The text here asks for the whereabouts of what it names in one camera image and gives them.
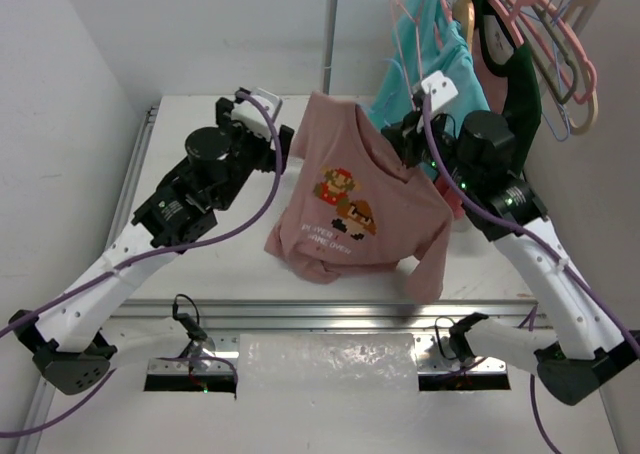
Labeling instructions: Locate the white foam sheet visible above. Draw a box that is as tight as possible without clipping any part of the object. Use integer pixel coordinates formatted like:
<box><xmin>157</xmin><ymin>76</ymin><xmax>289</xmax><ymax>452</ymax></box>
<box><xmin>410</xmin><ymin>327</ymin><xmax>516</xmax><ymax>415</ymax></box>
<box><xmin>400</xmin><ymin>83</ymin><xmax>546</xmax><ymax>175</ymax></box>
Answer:
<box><xmin>237</xmin><ymin>333</ymin><xmax>418</xmax><ymax>398</ymax></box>

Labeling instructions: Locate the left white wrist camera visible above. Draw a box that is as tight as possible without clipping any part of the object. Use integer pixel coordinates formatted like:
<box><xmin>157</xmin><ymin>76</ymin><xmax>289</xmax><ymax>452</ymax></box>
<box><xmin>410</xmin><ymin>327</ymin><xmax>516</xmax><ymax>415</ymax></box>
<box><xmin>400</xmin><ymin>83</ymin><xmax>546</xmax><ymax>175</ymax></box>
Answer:
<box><xmin>231</xmin><ymin>88</ymin><xmax>283</xmax><ymax>141</ymax></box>

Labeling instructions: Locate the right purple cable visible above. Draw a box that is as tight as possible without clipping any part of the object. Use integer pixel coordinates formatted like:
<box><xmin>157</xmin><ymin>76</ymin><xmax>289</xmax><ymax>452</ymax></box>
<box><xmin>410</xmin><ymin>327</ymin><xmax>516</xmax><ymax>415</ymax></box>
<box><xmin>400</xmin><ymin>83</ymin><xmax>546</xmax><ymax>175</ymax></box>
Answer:
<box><xmin>422</xmin><ymin>93</ymin><xmax>640</xmax><ymax>454</ymax></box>

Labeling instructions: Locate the wooden hanger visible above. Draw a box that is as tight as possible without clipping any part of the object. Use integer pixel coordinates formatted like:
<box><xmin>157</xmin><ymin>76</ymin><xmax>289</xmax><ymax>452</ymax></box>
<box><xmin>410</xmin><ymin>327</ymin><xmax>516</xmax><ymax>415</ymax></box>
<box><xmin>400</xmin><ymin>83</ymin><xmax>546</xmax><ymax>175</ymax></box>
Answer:
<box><xmin>452</xmin><ymin>0</ymin><xmax>475</xmax><ymax>49</ymax></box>

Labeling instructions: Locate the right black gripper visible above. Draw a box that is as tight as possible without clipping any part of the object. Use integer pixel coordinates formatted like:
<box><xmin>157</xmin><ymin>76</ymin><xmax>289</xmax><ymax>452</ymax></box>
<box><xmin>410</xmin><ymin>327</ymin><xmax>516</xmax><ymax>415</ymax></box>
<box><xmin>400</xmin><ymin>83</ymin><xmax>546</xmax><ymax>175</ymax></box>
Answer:
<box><xmin>384</xmin><ymin>105</ymin><xmax>480</xmax><ymax>193</ymax></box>

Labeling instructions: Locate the pink plastic hanger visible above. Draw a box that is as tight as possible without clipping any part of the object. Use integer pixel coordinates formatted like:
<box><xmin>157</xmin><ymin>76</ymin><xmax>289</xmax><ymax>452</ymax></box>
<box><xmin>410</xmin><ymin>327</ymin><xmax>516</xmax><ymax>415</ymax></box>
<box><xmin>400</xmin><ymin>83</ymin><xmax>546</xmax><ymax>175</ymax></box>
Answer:
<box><xmin>489</xmin><ymin>0</ymin><xmax>598</xmax><ymax>111</ymax></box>

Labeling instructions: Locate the aluminium rail frame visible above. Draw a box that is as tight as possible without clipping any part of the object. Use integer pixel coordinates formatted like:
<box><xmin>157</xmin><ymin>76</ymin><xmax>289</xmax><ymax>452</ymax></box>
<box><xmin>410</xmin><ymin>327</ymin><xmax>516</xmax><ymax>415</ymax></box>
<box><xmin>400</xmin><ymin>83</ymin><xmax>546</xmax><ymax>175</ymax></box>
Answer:
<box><xmin>14</xmin><ymin>101</ymin><xmax>596</xmax><ymax>454</ymax></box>

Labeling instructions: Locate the grey plastic hanger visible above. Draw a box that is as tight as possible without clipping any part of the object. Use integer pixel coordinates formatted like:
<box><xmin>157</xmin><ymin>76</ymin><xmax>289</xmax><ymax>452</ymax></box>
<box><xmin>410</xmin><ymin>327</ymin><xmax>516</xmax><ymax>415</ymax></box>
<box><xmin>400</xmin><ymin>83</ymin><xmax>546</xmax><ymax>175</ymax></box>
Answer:
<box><xmin>518</xmin><ymin>0</ymin><xmax>579</xmax><ymax>106</ymax></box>

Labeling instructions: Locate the dark green pink shirt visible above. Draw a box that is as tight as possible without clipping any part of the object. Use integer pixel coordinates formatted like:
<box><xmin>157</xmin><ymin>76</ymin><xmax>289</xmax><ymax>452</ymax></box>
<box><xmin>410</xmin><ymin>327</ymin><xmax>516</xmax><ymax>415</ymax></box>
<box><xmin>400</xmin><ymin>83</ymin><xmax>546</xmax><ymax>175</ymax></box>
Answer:
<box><xmin>471</xmin><ymin>0</ymin><xmax>542</xmax><ymax>175</ymax></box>

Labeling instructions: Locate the blue wire hanger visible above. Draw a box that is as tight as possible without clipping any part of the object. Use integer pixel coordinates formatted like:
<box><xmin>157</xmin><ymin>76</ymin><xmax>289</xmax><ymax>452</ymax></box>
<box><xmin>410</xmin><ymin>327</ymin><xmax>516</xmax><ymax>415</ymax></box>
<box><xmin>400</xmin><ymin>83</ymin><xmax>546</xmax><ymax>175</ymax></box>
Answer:
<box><xmin>384</xmin><ymin>58</ymin><xmax>404</xmax><ymax>77</ymax></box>
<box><xmin>542</xmin><ymin>0</ymin><xmax>591</xmax><ymax>142</ymax></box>

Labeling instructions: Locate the coral red garment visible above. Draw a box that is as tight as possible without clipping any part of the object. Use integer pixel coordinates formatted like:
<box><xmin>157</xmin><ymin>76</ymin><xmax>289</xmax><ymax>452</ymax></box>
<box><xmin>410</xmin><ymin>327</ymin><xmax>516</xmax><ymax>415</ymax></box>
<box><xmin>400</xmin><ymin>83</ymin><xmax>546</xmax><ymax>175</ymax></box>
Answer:
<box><xmin>434</xmin><ymin>177</ymin><xmax>465</xmax><ymax>220</ymax></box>

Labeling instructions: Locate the beige plastic hanger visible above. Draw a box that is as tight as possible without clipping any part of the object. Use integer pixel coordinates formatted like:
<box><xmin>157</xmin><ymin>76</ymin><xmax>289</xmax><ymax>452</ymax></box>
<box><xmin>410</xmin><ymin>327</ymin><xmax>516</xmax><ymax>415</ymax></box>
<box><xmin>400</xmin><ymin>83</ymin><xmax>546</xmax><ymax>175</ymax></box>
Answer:
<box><xmin>534</xmin><ymin>0</ymin><xmax>599</xmax><ymax>135</ymax></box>

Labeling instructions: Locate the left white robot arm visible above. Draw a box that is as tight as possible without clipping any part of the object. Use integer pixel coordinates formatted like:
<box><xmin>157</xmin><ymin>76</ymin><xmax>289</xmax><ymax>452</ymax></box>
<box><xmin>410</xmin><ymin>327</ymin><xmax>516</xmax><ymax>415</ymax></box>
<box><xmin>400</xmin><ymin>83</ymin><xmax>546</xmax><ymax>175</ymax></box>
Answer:
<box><xmin>3</xmin><ymin>88</ymin><xmax>294</xmax><ymax>395</ymax></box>

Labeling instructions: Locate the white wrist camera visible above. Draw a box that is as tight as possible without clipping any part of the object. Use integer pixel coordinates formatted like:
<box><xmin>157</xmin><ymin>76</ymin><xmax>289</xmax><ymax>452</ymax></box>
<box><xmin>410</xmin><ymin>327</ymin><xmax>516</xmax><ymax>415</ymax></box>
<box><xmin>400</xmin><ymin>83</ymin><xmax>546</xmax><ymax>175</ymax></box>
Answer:
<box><xmin>231</xmin><ymin>88</ymin><xmax>283</xmax><ymax>141</ymax></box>
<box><xmin>420</xmin><ymin>70</ymin><xmax>459</xmax><ymax>116</ymax></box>

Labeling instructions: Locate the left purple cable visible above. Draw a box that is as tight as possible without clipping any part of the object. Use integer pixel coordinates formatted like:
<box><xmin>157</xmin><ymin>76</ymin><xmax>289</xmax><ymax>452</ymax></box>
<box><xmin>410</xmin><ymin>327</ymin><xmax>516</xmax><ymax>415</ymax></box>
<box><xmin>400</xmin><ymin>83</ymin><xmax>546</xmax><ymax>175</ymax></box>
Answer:
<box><xmin>0</xmin><ymin>91</ymin><xmax>286</xmax><ymax>435</ymax></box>

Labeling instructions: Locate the pink printed t shirt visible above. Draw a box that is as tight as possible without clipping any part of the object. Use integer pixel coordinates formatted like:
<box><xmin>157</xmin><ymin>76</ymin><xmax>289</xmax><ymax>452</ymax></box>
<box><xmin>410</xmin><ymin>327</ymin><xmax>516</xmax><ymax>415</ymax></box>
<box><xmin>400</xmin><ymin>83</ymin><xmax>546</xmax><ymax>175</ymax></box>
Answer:
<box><xmin>265</xmin><ymin>92</ymin><xmax>454</xmax><ymax>304</ymax></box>

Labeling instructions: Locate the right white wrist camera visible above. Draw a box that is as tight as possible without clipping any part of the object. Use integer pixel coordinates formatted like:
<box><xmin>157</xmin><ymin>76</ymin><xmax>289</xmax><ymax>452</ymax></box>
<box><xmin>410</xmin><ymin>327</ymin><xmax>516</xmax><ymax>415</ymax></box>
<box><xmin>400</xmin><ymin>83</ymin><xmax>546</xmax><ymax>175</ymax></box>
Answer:
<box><xmin>420</xmin><ymin>70</ymin><xmax>459</xmax><ymax>116</ymax></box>

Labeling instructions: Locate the purple cable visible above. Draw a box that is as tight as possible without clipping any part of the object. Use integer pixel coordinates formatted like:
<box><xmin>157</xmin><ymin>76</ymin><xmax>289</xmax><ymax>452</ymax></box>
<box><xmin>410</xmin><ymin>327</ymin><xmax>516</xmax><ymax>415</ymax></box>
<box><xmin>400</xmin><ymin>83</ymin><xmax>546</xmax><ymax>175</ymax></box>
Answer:
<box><xmin>422</xmin><ymin>93</ymin><xmax>640</xmax><ymax>454</ymax></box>
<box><xmin>0</xmin><ymin>91</ymin><xmax>286</xmax><ymax>435</ymax></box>

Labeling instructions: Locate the teal t shirt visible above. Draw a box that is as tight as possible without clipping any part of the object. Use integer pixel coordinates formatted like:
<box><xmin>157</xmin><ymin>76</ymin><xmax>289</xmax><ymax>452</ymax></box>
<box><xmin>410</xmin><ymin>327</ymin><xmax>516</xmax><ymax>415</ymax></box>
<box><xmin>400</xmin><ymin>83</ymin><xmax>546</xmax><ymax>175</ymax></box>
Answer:
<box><xmin>366</xmin><ymin>0</ymin><xmax>489</xmax><ymax>130</ymax></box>

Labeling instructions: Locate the pink wire hanger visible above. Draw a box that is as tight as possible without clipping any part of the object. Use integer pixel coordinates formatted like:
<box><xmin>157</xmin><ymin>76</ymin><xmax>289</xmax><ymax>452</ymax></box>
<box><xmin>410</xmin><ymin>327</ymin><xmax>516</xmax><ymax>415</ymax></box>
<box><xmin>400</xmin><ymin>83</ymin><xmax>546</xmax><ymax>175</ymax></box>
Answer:
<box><xmin>388</xmin><ymin>0</ymin><xmax>431</xmax><ymax>95</ymax></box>

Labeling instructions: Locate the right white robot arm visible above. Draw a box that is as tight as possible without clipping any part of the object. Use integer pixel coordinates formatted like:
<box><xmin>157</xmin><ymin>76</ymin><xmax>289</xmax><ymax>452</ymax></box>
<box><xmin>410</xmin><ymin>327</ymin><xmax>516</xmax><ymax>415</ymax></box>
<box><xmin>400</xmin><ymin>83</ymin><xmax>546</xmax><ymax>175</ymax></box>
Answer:
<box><xmin>382</xmin><ymin>111</ymin><xmax>639</xmax><ymax>406</ymax></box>

